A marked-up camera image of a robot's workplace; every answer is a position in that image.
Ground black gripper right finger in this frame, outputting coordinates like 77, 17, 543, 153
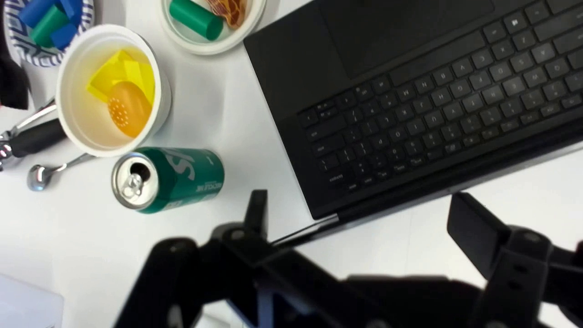
447, 193, 514, 281

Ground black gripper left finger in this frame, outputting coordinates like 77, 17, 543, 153
245, 190, 268, 237

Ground black laptop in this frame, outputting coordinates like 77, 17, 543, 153
245, 0, 583, 246

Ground green soda can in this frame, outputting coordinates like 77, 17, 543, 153
112, 148, 226, 213

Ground white bowl with yellow items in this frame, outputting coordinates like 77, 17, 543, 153
55, 26, 172, 157

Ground white plate with green blocks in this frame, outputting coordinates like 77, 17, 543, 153
161, 0, 267, 57

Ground metal measuring spoon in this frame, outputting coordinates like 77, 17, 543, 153
28, 153, 92, 192

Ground black tongs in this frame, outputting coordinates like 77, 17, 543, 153
0, 100, 66, 172

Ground blue patterned paper plate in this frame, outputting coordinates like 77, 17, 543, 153
2, 0, 95, 68

